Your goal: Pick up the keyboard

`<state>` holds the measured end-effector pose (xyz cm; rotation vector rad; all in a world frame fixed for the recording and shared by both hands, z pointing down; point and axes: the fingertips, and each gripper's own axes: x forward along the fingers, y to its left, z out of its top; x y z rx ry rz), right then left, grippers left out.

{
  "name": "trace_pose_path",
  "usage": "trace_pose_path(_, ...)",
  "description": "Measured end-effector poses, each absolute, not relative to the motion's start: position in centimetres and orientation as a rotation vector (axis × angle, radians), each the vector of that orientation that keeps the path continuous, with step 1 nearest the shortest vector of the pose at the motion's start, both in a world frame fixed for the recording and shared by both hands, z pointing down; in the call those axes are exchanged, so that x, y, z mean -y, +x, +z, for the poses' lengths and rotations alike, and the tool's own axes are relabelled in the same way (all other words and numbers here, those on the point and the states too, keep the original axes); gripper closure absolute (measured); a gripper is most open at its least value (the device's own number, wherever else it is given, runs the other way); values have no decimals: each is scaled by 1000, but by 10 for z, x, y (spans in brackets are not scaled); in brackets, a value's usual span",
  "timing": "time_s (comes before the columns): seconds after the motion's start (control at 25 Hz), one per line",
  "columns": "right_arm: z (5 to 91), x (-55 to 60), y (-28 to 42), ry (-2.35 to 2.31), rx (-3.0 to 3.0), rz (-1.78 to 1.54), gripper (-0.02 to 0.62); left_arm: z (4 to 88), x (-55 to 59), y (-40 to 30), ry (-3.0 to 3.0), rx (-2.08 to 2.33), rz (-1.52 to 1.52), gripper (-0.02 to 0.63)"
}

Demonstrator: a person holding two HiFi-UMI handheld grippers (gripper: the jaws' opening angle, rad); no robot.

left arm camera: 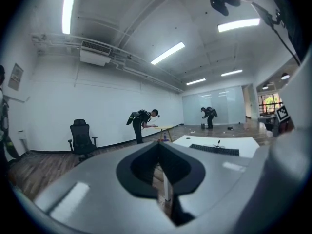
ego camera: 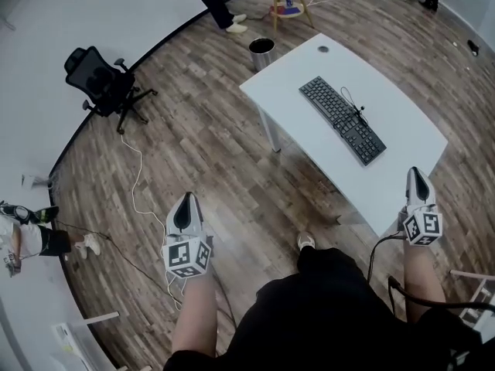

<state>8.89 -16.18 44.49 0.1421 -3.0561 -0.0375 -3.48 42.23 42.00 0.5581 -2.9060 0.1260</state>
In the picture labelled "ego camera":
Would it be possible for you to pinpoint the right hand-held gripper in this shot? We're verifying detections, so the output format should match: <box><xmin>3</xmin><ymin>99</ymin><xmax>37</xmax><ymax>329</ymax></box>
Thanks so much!
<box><xmin>398</xmin><ymin>166</ymin><xmax>443</xmax><ymax>247</ymax></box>

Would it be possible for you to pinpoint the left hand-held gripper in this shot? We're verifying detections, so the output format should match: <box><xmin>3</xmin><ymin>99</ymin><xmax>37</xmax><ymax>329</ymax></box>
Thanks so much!
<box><xmin>162</xmin><ymin>192</ymin><xmax>214</xmax><ymax>281</ymax></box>

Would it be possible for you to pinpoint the grey looped cable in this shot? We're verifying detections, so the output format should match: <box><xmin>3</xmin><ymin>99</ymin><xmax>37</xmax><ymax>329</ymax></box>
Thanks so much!
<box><xmin>340</xmin><ymin>86</ymin><xmax>369</xmax><ymax>125</ymax></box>

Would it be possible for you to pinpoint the black keyboard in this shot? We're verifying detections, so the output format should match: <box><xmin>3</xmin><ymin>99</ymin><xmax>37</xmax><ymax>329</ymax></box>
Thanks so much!
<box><xmin>298</xmin><ymin>75</ymin><xmax>388</xmax><ymax>167</ymax></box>

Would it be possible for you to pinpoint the person's left forearm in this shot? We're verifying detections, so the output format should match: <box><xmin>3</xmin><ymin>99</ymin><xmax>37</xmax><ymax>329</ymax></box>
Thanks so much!
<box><xmin>171</xmin><ymin>271</ymin><xmax>218</xmax><ymax>359</ymax></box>

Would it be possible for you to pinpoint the person's right forearm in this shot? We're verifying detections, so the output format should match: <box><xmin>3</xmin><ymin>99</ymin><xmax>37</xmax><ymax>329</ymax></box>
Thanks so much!
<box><xmin>401</xmin><ymin>241</ymin><xmax>448</xmax><ymax>324</ymax></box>

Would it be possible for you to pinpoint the person's white shoe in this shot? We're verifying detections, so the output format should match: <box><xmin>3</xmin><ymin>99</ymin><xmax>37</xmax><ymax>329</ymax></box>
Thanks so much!
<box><xmin>296</xmin><ymin>232</ymin><xmax>316</xmax><ymax>253</ymax></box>

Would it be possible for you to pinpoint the white rectangular table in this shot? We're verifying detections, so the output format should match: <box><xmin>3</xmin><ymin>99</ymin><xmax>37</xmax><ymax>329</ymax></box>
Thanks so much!
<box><xmin>238</xmin><ymin>32</ymin><xmax>449</xmax><ymax>239</ymax></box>

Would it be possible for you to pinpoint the person's black clothing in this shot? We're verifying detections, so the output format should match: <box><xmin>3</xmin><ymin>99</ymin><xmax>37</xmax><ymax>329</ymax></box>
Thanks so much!
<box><xmin>164</xmin><ymin>245</ymin><xmax>495</xmax><ymax>371</ymax></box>

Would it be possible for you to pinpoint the black office chair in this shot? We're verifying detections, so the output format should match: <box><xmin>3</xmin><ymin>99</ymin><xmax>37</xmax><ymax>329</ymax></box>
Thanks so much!
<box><xmin>63</xmin><ymin>46</ymin><xmax>159</xmax><ymax>134</ymax></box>

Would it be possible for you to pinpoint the metal trash can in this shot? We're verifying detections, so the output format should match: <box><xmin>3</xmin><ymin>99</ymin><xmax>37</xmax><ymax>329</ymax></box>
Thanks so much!
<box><xmin>248</xmin><ymin>37</ymin><xmax>276</xmax><ymax>73</ymax></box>

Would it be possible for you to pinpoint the white floor cable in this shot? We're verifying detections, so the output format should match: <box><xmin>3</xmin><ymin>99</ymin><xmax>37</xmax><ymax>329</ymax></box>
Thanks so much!
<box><xmin>119</xmin><ymin>133</ymin><xmax>183</xmax><ymax>309</ymax></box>

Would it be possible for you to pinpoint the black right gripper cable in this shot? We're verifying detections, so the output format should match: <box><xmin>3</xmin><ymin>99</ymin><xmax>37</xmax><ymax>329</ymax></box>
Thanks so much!
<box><xmin>367</xmin><ymin>228</ymin><xmax>408</xmax><ymax>289</ymax></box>

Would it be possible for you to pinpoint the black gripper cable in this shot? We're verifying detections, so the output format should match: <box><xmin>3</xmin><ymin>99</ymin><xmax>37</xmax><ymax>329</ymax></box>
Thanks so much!
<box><xmin>208</xmin><ymin>271</ymin><xmax>237</xmax><ymax>330</ymax></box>
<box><xmin>367</xmin><ymin>228</ymin><xmax>408</xmax><ymax>289</ymax></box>

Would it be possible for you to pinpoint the black floor cable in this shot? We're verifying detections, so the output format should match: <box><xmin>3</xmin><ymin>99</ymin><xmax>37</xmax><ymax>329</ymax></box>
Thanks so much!
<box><xmin>56</xmin><ymin>219</ymin><xmax>186</xmax><ymax>297</ymax></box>

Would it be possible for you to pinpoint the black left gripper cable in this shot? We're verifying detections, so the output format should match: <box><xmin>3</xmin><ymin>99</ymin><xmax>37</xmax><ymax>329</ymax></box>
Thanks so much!
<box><xmin>208</xmin><ymin>271</ymin><xmax>237</xmax><ymax>330</ymax></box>

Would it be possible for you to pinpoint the dark shoulder strap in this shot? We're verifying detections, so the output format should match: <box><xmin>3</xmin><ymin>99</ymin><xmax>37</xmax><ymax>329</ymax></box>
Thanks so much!
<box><xmin>388</xmin><ymin>276</ymin><xmax>495</xmax><ymax>313</ymax></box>

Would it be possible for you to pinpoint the white furniture frame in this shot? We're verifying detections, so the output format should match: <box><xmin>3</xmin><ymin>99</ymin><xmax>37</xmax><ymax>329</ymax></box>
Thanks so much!
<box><xmin>49</xmin><ymin>310</ymin><xmax>121</xmax><ymax>371</ymax></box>

